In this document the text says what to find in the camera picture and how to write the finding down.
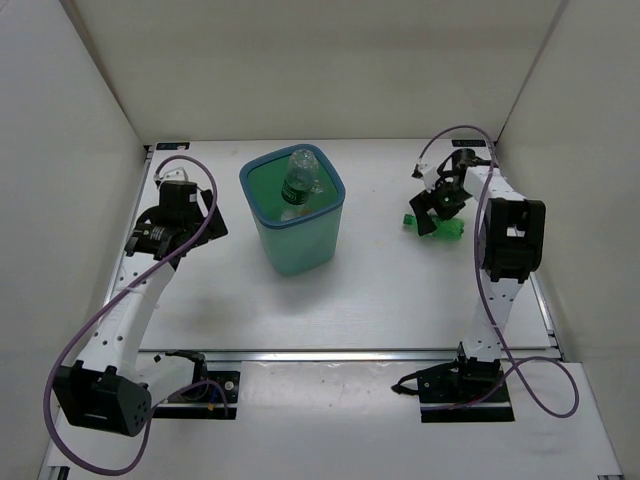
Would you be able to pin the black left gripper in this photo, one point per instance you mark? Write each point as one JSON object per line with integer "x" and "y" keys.
{"x": 214, "y": 229}

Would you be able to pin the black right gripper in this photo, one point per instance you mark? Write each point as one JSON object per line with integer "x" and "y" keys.
{"x": 427, "y": 201}

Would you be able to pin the green plastic bottle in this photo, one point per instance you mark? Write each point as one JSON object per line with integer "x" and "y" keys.
{"x": 452, "y": 229}

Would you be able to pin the clear bottle green label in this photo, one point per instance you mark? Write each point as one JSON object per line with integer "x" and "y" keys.
{"x": 302, "y": 178}

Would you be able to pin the orange plastic bottle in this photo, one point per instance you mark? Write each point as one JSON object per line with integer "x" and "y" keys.
{"x": 293, "y": 212}

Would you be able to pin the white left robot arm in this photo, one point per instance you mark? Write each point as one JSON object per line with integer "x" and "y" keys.
{"x": 103, "y": 389}

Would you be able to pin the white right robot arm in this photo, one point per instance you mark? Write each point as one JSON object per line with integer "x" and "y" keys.
{"x": 507, "y": 249}

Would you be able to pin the green plastic waste bin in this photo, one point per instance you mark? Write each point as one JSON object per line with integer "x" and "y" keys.
{"x": 296, "y": 246}

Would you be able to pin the right corner label sticker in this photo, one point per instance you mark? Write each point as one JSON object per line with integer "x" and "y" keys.
{"x": 468, "y": 143}

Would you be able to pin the corner label sticker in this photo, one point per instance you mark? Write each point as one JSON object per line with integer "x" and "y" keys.
{"x": 468, "y": 143}
{"x": 172, "y": 146}

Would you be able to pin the left corner label sticker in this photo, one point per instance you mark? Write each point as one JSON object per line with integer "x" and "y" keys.
{"x": 172, "y": 146}

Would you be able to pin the aluminium rail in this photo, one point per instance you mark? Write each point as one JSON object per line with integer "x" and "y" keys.
{"x": 330, "y": 356}

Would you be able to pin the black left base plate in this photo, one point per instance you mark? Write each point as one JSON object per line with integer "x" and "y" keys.
{"x": 205, "y": 403}

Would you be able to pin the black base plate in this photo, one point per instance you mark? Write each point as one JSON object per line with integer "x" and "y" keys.
{"x": 465, "y": 405}
{"x": 205, "y": 403}

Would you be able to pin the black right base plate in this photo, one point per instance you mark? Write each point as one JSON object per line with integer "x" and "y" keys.
{"x": 465, "y": 405}

